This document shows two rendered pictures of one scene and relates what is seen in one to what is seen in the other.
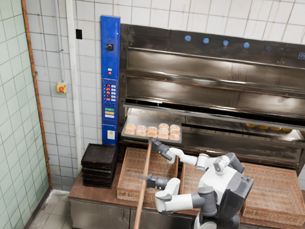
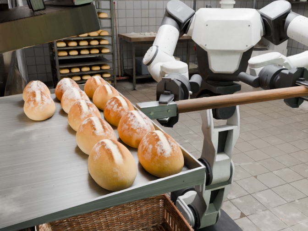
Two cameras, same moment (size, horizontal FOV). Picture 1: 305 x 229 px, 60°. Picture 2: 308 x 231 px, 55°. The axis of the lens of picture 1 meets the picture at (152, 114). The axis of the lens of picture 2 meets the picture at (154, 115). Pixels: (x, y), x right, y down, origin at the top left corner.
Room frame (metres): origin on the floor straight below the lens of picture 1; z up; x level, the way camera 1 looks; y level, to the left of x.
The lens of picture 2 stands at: (2.18, 0.56, 1.42)
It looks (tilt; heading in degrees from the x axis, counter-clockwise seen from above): 21 degrees down; 244
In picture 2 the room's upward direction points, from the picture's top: straight up
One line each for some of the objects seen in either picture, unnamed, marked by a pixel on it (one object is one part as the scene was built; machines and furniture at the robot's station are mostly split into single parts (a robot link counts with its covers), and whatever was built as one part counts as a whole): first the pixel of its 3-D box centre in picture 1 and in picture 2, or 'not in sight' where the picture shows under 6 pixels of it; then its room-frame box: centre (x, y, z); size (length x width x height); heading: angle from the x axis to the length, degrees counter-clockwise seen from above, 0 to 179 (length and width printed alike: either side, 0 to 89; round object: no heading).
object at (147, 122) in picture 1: (153, 127); (53, 124); (2.13, -0.02, 1.19); 0.55 x 0.36 x 0.03; 88
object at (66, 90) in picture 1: (62, 87); not in sight; (2.25, 0.87, 1.46); 0.10 x 0.07 x 0.10; 87
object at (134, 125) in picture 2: (140, 132); (135, 126); (1.99, 0.09, 1.21); 0.10 x 0.07 x 0.05; 90
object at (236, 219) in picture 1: (219, 216); (211, 94); (1.32, -0.57, 1.00); 0.28 x 0.13 x 0.18; 86
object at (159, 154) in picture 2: (129, 131); (159, 150); (2.00, 0.19, 1.21); 0.10 x 0.07 x 0.05; 87
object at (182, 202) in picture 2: not in sight; (197, 209); (1.32, -0.62, 0.28); 0.21 x 0.20 x 0.13; 86
